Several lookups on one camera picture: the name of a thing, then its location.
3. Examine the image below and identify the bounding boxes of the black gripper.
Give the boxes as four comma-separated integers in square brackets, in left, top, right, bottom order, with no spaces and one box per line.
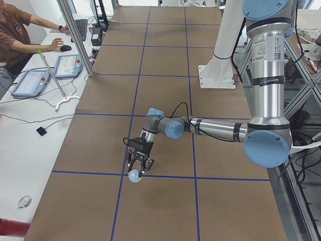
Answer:
[126,138,154,174]

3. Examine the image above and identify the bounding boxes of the blue call bell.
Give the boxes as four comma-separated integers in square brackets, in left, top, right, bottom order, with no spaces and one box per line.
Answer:
[128,169,142,183]

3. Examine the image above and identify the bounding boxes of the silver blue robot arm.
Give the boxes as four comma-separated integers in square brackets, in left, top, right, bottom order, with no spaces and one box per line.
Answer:
[123,1,297,182]

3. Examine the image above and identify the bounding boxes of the person left hand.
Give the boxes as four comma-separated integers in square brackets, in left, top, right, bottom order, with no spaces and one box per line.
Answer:
[49,38,64,51]

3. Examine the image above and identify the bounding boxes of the person right hand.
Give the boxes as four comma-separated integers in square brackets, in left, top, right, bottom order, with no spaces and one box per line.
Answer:
[59,26,71,36]

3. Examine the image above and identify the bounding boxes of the small black square pad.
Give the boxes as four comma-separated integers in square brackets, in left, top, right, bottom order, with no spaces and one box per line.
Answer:
[36,127,47,136]

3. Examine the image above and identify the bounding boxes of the far teach pendant tablet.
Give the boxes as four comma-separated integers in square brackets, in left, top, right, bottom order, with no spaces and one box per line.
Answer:
[54,54,84,79]

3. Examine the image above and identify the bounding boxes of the teach pendant tablet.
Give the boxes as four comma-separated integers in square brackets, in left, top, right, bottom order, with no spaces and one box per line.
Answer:
[54,54,84,79]
[11,70,51,98]

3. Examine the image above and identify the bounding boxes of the near teach pendant tablet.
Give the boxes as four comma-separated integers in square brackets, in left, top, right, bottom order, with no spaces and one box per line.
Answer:
[11,70,51,98]

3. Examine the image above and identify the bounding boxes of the black box with label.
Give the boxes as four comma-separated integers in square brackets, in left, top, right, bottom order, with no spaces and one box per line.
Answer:
[91,28,102,46]

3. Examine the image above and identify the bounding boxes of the black computer mouse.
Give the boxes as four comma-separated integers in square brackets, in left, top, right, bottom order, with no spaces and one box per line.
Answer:
[60,45,72,52]

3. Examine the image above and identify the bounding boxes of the red cylinder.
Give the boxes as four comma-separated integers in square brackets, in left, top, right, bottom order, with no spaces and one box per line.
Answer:
[0,218,31,237]

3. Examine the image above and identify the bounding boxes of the black keyboard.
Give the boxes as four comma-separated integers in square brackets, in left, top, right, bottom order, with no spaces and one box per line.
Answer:
[74,19,87,41]

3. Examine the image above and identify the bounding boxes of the pink silver reacher stick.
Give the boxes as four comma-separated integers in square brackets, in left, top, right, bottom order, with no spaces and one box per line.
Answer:
[36,47,80,112]

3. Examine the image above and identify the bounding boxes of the person in brown shirt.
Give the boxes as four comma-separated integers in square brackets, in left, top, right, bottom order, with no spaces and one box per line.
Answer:
[1,1,60,77]

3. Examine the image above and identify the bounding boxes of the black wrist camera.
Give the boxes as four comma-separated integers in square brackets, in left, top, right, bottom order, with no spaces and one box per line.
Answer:
[127,138,146,153]

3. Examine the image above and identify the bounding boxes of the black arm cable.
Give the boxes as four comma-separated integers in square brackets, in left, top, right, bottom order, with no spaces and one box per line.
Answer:
[122,101,248,146]

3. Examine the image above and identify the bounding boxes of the white camera mast with base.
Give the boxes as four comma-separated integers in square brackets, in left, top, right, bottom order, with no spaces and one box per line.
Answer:
[198,0,245,89]

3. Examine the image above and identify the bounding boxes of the aluminium frame post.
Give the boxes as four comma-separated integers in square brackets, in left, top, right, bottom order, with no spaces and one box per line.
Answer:
[57,0,94,77]

